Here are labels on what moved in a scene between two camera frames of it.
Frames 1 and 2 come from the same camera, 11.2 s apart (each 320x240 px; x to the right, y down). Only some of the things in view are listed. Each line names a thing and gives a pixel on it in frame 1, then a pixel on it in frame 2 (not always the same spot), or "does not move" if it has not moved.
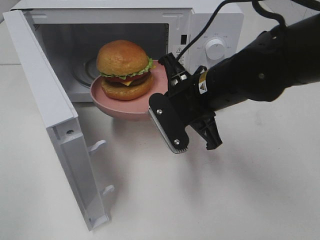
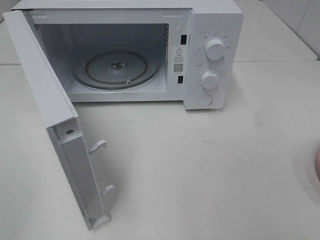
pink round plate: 132,108 -> 318,164
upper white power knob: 215,49 does not move
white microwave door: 59,114 does not move
